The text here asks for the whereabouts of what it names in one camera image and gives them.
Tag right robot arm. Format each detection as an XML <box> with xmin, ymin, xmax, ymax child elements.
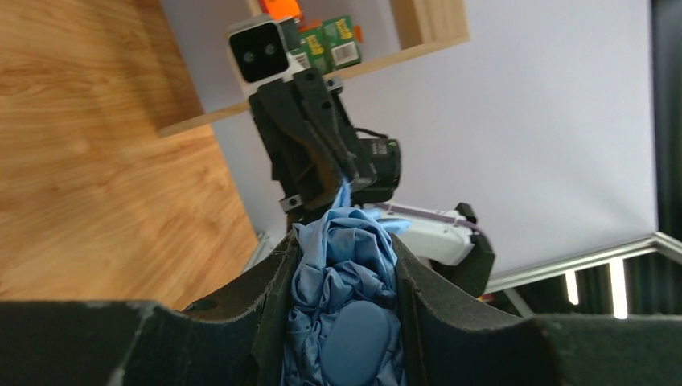
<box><xmin>246</xmin><ymin>69</ymin><xmax>495</xmax><ymax>297</ymax></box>

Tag orange snack box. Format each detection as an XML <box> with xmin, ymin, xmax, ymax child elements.
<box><xmin>258</xmin><ymin>0</ymin><xmax>302</xmax><ymax>20</ymax></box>

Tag wooden shelf unit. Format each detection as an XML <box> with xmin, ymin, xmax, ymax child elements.
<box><xmin>158</xmin><ymin>0</ymin><xmax>472</xmax><ymax>140</ymax></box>

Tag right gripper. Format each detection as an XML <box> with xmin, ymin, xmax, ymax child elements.
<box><xmin>248</xmin><ymin>66</ymin><xmax>380</xmax><ymax>214</ymax></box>

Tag light blue folding umbrella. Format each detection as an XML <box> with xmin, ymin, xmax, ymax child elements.
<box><xmin>280</xmin><ymin>181</ymin><xmax>410</xmax><ymax>385</ymax></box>

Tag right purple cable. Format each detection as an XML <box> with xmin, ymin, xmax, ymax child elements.
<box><xmin>372</xmin><ymin>202</ymin><xmax>486</xmax><ymax>236</ymax></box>

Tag green snack box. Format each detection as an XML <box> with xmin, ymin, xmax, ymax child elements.
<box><xmin>290</xmin><ymin>14</ymin><xmax>363</xmax><ymax>74</ymax></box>

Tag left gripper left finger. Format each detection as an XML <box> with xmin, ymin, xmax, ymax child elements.
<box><xmin>1</xmin><ymin>234</ymin><xmax>300</xmax><ymax>385</ymax></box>

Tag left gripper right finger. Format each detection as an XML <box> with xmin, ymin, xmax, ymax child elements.
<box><xmin>393</xmin><ymin>235</ymin><xmax>681</xmax><ymax>385</ymax></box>

